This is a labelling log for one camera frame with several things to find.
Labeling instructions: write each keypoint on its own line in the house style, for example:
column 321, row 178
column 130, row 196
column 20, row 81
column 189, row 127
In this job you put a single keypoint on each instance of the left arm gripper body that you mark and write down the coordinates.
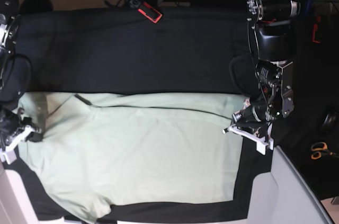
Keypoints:
column 256, row 115

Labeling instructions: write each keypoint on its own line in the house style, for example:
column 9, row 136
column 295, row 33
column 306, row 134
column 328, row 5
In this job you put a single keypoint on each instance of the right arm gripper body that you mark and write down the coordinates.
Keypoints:
column 10, row 123

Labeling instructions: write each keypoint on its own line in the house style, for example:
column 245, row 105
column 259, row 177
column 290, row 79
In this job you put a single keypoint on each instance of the light green T-shirt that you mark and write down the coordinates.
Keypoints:
column 100, row 150

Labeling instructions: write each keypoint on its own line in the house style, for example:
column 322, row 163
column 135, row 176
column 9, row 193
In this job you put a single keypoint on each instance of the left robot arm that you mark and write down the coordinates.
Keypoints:
column 272, row 48

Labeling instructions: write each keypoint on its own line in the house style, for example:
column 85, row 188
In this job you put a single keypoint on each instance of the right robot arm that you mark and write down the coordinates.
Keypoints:
column 10, row 22

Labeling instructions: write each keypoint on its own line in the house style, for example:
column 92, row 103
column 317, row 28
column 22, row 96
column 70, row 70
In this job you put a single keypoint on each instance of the black table cloth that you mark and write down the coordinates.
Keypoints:
column 189, row 50

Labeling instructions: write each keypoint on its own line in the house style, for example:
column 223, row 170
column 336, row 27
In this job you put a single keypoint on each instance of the black round stool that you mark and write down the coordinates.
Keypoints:
column 35, row 6

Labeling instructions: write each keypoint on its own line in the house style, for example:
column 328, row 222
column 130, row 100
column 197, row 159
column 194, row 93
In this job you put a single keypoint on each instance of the red and black clamp tool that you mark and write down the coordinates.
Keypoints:
column 146, row 10

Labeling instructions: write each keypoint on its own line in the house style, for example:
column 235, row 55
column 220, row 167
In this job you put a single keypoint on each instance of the white table frame left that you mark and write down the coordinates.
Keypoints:
column 23, row 199

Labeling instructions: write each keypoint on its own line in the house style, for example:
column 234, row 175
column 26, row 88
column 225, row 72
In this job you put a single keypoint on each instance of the white table frame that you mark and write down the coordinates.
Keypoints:
column 23, row 199
column 283, row 196

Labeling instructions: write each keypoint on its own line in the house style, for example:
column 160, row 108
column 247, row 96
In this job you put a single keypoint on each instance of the white table frame right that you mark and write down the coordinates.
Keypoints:
column 283, row 196

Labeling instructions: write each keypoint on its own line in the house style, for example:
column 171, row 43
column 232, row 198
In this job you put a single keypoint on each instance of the orange handled scissors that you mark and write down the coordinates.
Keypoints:
column 320, row 150

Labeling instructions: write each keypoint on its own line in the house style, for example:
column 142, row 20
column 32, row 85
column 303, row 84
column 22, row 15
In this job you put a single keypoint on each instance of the orange and black bracket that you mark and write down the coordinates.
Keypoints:
column 315, row 33

